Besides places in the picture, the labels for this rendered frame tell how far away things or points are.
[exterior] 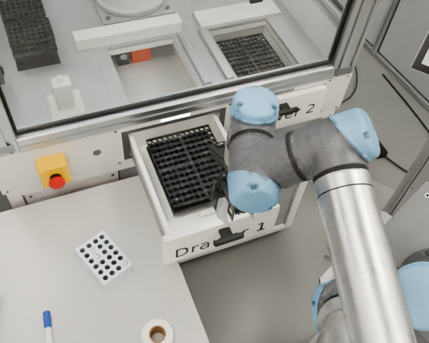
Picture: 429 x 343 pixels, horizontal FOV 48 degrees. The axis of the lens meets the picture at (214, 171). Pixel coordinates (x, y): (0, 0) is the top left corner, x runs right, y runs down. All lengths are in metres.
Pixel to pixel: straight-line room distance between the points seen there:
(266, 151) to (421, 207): 0.55
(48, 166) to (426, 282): 0.87
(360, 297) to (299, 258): 1.57
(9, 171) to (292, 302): 1.26
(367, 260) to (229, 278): 1.49
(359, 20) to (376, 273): 0.88
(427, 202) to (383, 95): 1.85
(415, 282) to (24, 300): 0.85
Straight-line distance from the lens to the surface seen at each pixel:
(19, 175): 1.32
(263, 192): 0.68
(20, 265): 1.30
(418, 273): 0.94
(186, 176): 1.21
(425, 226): 1.17
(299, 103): 1.44
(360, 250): 0.61
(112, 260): 1.22
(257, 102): 0.75
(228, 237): 1.11
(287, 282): 2.11
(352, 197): 0.63
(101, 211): 1.33
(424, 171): 1.98
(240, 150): 0.72
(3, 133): 1.21
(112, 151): 1.32
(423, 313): 0.95
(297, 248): 2.19
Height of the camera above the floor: 1.87
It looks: 53 degrees down
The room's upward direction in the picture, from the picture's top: 7 degrees clockwise
